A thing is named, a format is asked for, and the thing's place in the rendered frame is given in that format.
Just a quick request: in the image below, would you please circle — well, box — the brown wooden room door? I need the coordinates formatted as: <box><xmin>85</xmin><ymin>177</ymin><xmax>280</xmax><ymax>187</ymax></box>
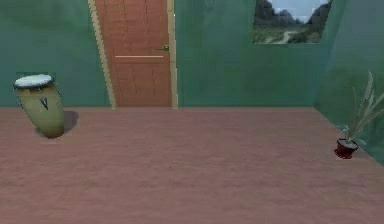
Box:
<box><xmin>87</xmin><ymin>0</ymin><xmax>179</xmax><ymax>110</ymax></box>

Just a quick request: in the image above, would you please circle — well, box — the window with mountain view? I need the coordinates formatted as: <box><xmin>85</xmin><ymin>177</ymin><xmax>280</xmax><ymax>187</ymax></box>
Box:
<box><xmin>252</xmin><ymin>0</ymin><xmax>334</xmax><ymax>45</ymax></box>

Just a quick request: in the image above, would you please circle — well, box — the olive conga drum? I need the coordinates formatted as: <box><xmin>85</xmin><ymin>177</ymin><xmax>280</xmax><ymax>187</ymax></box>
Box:
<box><xmin>13</xmin><ymin>73</ymin><xmax>66</xmax><ymax>139</ymax></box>

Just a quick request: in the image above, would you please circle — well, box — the plant in red pot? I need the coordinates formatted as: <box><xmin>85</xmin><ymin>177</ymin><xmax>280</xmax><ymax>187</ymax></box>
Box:
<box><xmin>333</xmin><ymin>70</ymin><xmax>384</xmax><ymax>160</ymax></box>

